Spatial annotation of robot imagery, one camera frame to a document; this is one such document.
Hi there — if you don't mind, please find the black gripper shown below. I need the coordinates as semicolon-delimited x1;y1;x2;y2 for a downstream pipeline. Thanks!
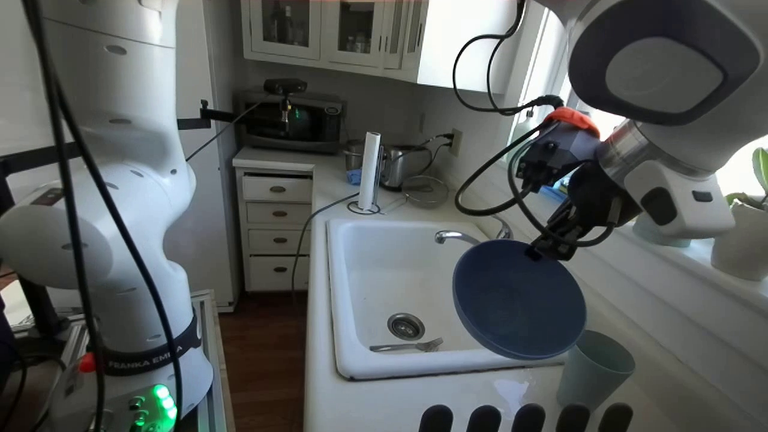
522;161;643;263

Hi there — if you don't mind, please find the blue bowl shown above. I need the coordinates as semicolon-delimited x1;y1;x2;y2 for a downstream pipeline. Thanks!
448;237;591;361

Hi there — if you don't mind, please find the black plate rack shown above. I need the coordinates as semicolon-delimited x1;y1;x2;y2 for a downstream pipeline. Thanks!
417;403;637;432

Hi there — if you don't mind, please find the chrome sink faucet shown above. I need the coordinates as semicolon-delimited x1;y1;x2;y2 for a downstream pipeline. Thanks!
435;214;516;250

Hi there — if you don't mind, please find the grey-green plastic cup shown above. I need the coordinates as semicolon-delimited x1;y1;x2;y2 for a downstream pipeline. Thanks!
553;328;637;413

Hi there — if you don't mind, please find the white kitchen sink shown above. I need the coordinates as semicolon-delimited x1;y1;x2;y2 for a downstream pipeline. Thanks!
321;216;571;383

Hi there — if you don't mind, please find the small metal kettle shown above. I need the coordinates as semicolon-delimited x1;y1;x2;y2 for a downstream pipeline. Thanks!
376;143;412;195

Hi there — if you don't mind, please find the metal spoon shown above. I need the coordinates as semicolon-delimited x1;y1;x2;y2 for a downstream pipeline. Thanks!
367;335;445;357

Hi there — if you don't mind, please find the white plant pot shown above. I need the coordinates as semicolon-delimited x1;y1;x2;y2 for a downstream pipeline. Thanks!
709;197;768;286

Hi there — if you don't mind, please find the green house plant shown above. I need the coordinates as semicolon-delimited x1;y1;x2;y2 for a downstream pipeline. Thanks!
723;143;768;214

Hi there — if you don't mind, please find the white drawer cabinet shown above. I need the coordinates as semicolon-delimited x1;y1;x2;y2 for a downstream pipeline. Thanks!
229;147;319;297

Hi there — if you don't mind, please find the wrist camera with orange mount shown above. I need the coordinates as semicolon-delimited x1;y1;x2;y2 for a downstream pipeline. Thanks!
513;106;605;197

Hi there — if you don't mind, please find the wire mesh strainer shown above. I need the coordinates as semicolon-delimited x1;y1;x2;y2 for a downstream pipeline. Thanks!
401;172;451;214

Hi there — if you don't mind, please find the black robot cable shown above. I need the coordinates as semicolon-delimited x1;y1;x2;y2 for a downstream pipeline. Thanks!
448;0;636;252

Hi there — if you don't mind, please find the white glass-door wall cabinet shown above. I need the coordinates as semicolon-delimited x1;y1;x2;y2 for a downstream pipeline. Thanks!
237;0;526;93

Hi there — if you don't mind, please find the black counter power cable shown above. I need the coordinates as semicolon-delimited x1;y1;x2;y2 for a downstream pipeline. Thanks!
287;189;361;305

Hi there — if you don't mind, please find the black stereo camera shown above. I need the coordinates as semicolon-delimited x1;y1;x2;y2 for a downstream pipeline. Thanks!
261;77;312;99

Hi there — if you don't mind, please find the thin black camera cable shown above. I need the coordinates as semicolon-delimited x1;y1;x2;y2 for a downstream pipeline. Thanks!
184;99;269;163

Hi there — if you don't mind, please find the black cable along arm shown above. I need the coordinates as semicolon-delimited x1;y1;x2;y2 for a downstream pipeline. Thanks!
22;0;187;432

